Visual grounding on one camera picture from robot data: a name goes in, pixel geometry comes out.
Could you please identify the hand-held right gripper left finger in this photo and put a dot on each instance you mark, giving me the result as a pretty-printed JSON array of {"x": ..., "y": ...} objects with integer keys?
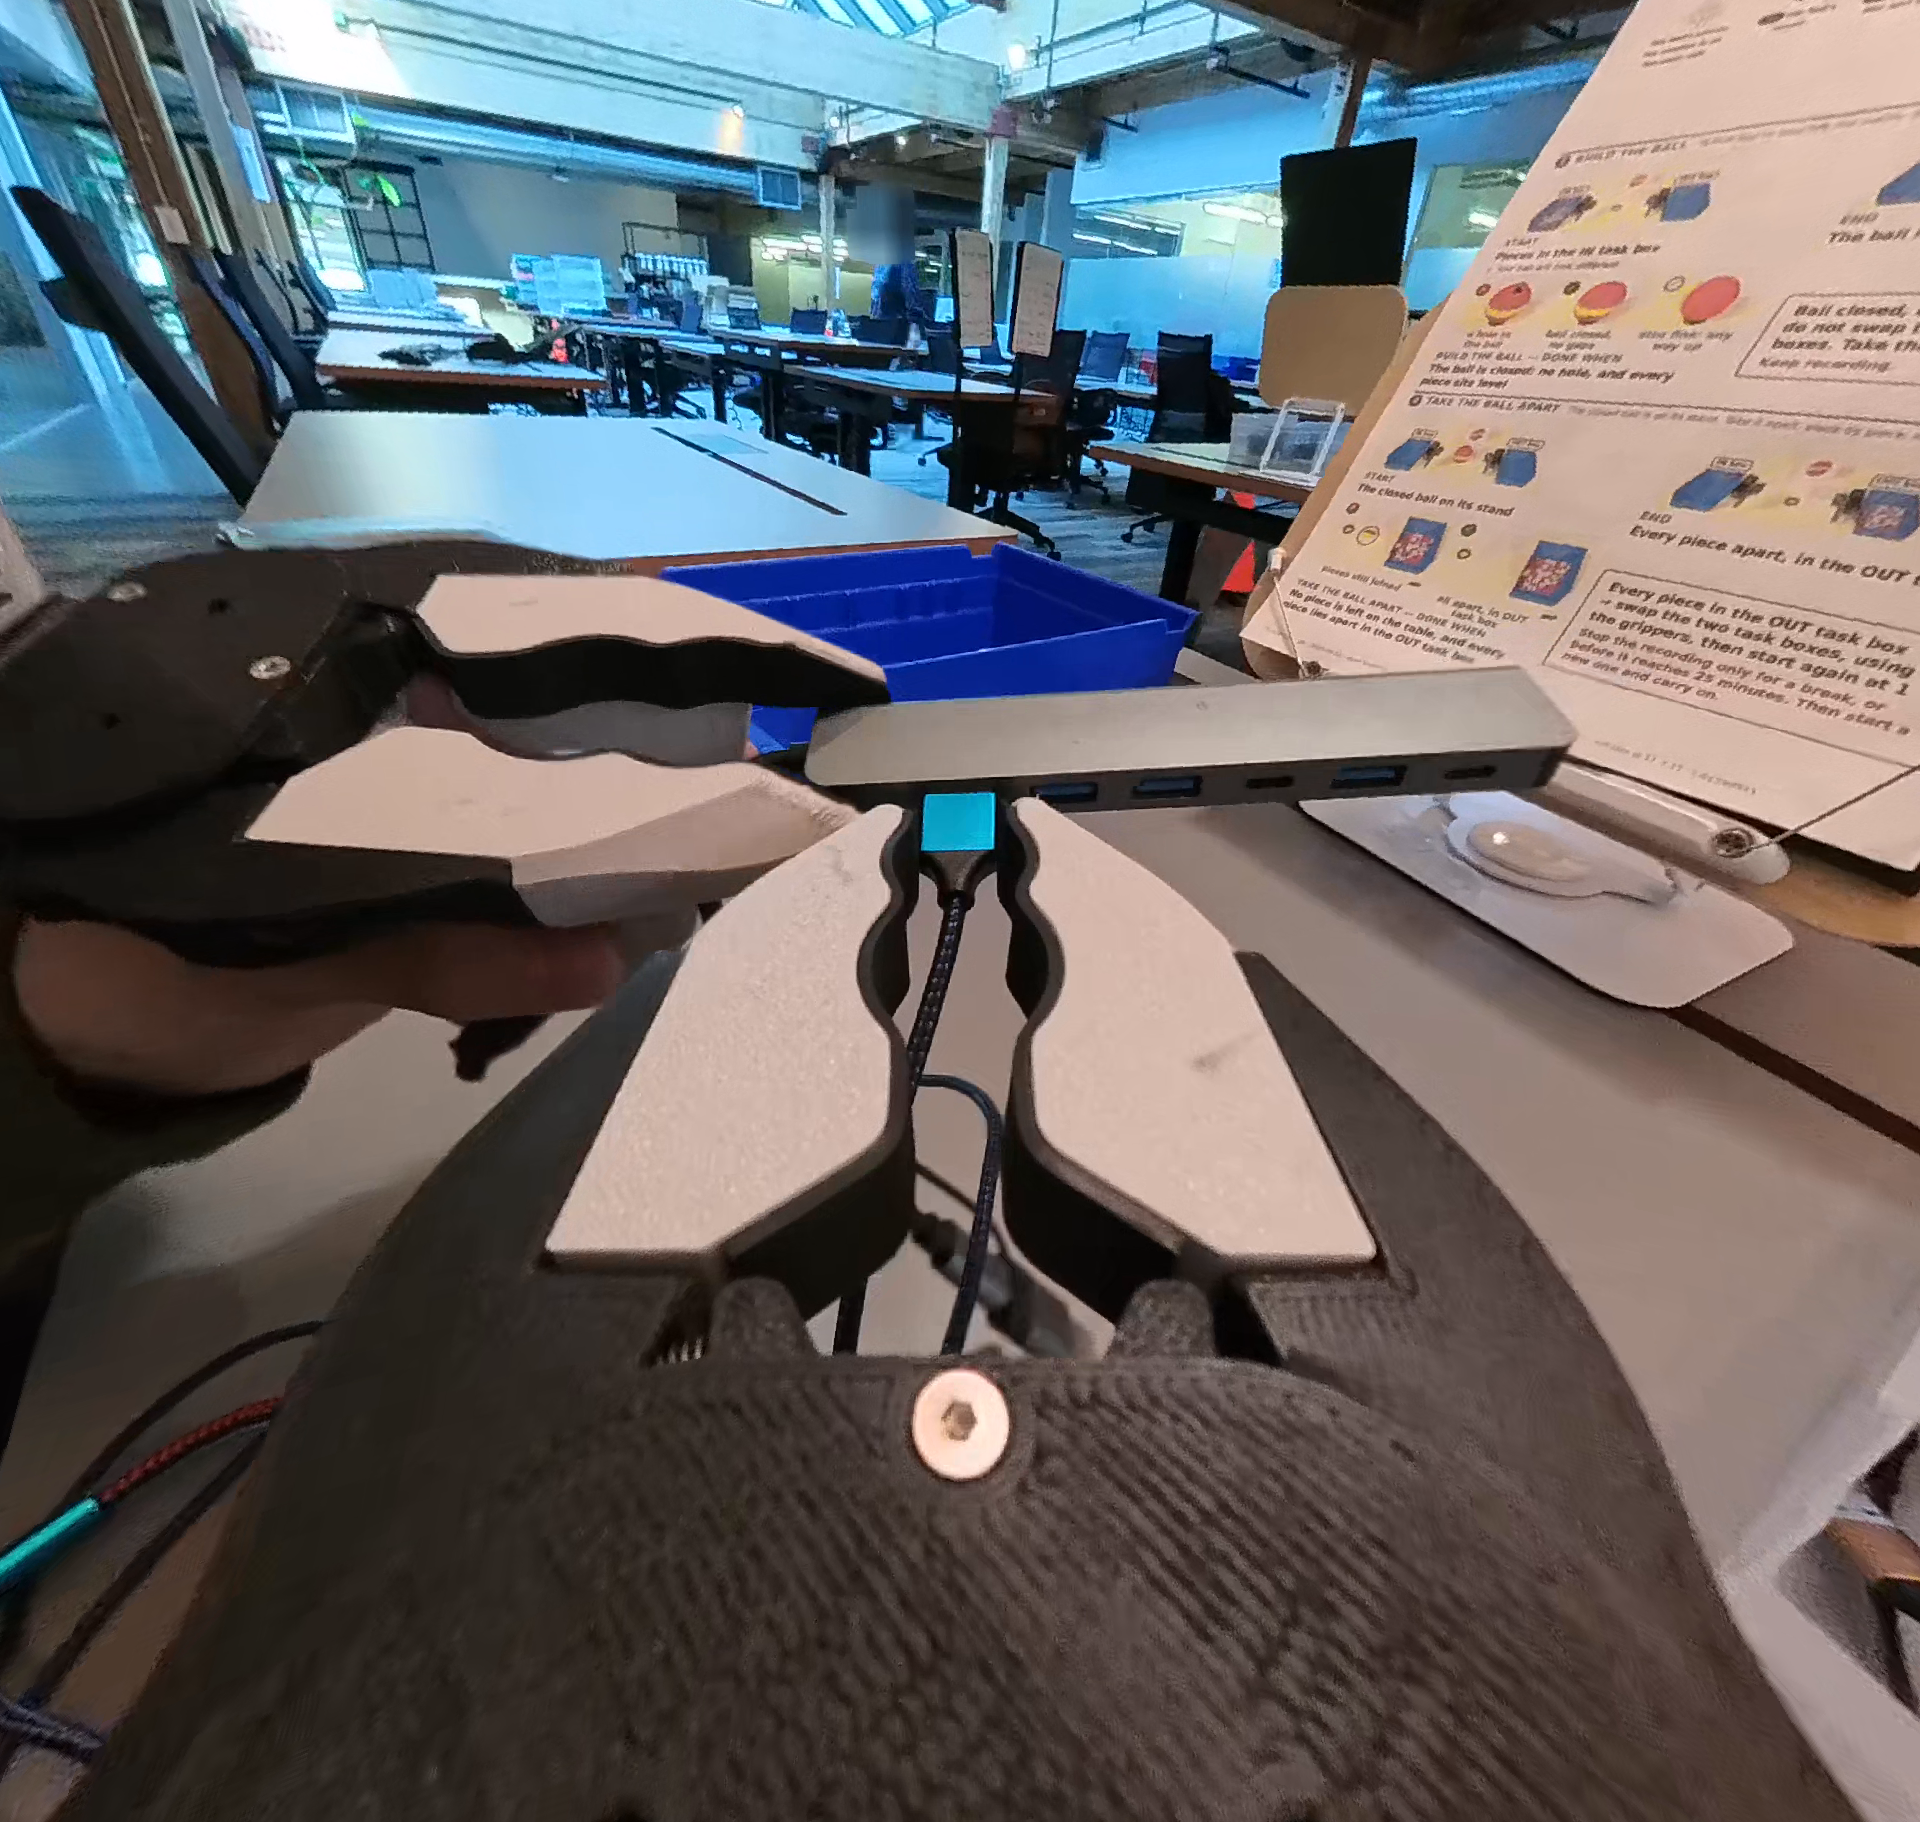
[{"x": 752, "y": 1087}]

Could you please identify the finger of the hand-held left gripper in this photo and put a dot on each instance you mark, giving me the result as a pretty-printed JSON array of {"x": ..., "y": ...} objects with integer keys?
[
  {"x": 632, "y": 617},
  {"x": 527, "y": 826}
]

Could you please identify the brown wooden desk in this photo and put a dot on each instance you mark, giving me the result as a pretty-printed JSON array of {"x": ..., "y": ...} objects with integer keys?
[
  {"x": 452, "y": 369},
  {"x": 1187, "y": 473}
]

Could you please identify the white stand base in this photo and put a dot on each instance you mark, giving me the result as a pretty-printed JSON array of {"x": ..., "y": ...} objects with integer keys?
[{"x": 1650, "y": 937}]

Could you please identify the black monitor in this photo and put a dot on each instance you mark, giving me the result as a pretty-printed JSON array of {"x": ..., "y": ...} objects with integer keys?
[{"x": 1346, "y": 210}]

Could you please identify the blue plastic bin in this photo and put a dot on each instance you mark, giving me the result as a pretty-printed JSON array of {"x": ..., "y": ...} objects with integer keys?
[{"x": 930, "y": 623}]

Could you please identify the clear plastic bin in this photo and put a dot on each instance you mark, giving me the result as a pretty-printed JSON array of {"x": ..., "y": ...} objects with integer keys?
[{"x": 1802, "y": 1672}]

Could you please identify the grey USB hub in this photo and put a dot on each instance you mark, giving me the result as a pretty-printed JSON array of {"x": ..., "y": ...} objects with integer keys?
[{"x": 1200, "y": 727}]

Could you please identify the printed instruction sheet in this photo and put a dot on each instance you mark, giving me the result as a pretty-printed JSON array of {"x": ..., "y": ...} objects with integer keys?
[{"x": 1650, "y": 428}]

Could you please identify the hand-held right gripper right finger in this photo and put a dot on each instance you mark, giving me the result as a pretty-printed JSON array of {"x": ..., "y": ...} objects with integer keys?
[{"x": 1187, "y": 1087}]

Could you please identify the person's left hand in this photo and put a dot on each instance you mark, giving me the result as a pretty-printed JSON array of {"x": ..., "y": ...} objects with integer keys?
[{"x": 227, "y": 1013}]

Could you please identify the white sign board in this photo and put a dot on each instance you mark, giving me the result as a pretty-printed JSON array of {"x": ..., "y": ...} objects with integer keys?
[
  {"x": 975, "y": 291},
  {"x": 1038, "y": 302}
]

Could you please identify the clear acrylic holder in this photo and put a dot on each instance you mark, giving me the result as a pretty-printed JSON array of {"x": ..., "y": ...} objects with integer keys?
[{"x": 1299, "y": 440}]

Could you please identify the orange traffic cone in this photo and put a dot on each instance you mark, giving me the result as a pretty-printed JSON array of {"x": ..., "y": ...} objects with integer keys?
[{"x": 1247, "y": 577}]

